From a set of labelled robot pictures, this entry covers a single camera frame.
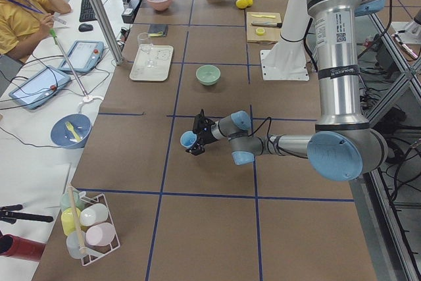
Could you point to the black computer mouse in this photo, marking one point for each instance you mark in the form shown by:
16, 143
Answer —
84, 27

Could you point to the aluminium frame post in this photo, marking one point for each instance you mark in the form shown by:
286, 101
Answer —
107, 30

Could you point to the white cup in rack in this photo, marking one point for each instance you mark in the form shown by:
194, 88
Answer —
94, 214

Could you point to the light blue plastic cup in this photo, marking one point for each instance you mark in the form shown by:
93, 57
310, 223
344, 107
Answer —
188, 139

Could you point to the pink cup in rack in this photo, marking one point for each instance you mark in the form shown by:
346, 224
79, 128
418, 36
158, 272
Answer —
100, 234

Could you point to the yellow plastic fork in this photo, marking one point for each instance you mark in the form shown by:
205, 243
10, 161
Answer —
71, 129

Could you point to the clear wine glass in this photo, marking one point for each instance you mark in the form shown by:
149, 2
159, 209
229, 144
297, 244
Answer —
145, 44

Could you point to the yellow plastic knife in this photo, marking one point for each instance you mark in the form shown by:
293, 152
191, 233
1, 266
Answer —
263, 16

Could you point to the yellow lemon half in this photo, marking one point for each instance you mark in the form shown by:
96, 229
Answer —
260, 31

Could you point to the clear cup in rack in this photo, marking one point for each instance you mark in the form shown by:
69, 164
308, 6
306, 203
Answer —
73, 246

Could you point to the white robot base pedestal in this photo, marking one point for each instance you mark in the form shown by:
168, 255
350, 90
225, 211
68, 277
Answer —
286, 60

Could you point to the blue teach pendant tablet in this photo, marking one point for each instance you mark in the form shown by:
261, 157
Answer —
84, 55
38, 89

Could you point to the dark blue bowl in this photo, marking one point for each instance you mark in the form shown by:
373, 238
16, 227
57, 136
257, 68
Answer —
64, 139

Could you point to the green cup in rack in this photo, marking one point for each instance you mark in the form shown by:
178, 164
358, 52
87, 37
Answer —
65, 201

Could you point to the white wire cup rack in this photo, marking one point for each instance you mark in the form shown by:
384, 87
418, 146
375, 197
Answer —
94, 253

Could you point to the white bear tray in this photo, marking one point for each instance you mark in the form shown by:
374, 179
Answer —
162, 57

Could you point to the metal rod with green handle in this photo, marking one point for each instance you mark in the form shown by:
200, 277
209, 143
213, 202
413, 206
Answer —
86, 97

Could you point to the person in yellow shirt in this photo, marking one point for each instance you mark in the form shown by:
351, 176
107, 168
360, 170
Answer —
25, 23

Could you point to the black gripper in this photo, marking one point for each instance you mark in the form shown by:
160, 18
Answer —
206, 135

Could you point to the red cylinder bottle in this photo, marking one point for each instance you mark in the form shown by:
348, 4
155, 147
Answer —
21, 248

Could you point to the yellow cup in rack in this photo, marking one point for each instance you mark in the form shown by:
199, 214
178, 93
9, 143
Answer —
67, 221

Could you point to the black keyboard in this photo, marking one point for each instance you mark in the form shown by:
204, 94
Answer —
86, 11

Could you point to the steel muddler rod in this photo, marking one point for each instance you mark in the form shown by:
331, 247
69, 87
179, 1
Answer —
267, 24

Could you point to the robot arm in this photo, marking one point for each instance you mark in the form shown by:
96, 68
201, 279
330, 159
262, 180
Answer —
343, 145

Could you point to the wooden cutting board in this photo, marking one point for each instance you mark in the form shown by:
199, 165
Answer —
263, 27

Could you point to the green bowl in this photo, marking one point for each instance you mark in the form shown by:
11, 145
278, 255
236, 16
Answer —
208, 74

